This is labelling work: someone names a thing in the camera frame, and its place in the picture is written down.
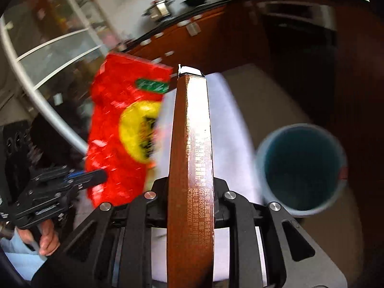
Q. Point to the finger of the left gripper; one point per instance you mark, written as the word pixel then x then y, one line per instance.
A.
pixel 84 180

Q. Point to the brown wooden kitchen cabinet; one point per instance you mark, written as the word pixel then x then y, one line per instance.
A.
pixel 293 41

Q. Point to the brown carton box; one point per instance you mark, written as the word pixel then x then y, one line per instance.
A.
pixel 190 213

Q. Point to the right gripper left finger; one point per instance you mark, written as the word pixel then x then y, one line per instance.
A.
pixel 110 248

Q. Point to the glass sliding door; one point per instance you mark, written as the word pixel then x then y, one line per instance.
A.
pixel 54 48

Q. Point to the black wok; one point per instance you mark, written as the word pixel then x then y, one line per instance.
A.
pixel 194 3

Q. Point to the person's left hand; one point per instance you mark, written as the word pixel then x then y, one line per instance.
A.
pixel 48 242

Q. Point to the teal trash bin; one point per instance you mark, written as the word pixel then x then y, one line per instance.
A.
pixel 303 167

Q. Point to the red snack bag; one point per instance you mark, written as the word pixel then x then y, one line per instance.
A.
pixel 127 94

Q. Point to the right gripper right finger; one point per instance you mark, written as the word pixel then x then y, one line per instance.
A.
pixel 268 247

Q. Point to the steel cooking pot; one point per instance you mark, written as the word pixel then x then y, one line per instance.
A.
pixel 159 10

